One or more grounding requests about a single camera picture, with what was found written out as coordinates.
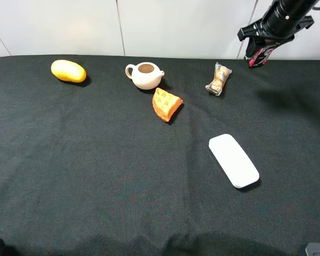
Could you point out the Ferrero chocolate packet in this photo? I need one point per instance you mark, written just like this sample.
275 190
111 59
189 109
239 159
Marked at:
221 74

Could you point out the orange bread slice toy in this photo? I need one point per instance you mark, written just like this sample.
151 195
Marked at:
165 104

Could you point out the grey object bottom right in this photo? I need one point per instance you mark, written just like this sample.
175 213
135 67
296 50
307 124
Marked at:
313 249

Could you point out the black tablecloth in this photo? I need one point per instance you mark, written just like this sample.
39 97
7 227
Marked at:
89 169

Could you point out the yellow mango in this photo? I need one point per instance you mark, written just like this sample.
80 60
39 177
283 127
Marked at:
68 71

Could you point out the black red gum tin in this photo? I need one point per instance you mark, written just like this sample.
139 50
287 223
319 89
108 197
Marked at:
255 62

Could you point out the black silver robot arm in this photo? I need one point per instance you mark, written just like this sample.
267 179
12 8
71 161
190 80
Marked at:
278 26

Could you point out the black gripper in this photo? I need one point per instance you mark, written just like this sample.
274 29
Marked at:
283 19

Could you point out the beige ceramic teapot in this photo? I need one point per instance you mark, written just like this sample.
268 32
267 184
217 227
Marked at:
145 75

